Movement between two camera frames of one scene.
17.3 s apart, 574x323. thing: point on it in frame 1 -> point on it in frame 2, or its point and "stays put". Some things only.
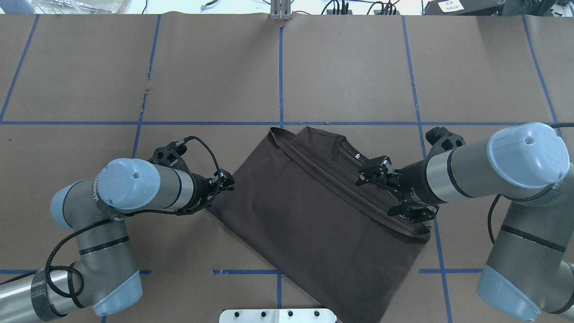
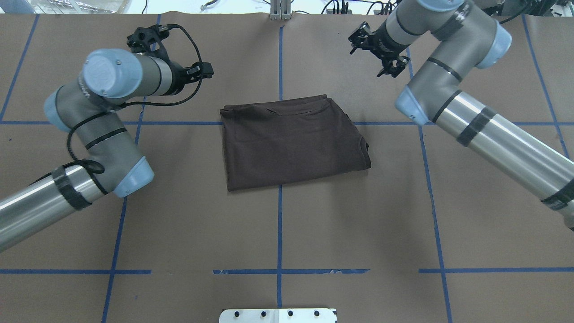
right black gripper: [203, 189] -> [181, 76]
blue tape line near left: [444, 284] stays put
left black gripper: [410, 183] -> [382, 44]
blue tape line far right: [19, 67] stays put
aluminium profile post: [280, 10] stays put
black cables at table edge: [388, 7] stays put
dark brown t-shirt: [296, 202] -> [269, 143]
